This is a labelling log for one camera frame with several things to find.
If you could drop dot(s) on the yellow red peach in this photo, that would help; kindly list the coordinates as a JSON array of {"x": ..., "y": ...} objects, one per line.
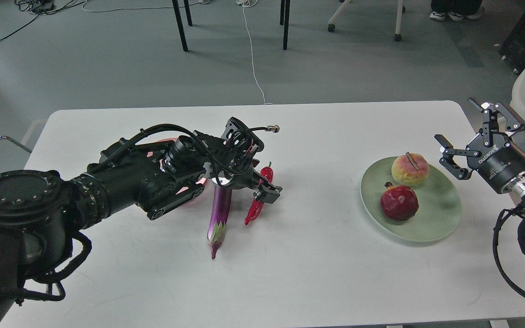
[{"x": 410, "y": 169}]

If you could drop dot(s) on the purple eggplant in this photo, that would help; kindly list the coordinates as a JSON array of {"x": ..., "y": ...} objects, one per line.
[{"x": 219, "y": 215}]

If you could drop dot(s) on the white chair base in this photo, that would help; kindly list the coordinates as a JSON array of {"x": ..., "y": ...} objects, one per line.
[{"x": 368, "y": 19}]

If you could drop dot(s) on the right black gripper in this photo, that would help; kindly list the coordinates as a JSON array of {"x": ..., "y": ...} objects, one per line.
[{"x": 499, "y": 159}]

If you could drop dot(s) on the dark red pomegranate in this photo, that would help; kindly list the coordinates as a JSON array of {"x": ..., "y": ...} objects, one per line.
[{"x": 399, "y": 202}]

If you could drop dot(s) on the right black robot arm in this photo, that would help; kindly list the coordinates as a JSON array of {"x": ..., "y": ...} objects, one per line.
[{"x": 455, "y": 161}]

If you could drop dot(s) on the pink plate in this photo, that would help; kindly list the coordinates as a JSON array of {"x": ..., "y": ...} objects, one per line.
[{"x": 178, "y": 166}]

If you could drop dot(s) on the green plate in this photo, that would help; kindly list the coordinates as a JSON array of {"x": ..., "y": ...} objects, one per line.
[{"x": 439, "y": 211}]

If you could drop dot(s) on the red chili pepper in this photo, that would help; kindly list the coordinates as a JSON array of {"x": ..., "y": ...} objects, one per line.
[{"x": 256, "y": 205}]

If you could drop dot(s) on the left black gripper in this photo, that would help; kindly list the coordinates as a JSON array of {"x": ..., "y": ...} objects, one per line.
[{"x": 264, "y": 191}]

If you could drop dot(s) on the person legs in black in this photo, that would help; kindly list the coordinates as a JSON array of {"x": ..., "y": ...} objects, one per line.
[{"x": 457, "y": 10}]

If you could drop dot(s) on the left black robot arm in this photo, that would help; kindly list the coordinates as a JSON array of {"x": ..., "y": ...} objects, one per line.
[{"x": 42, "y": 216}]

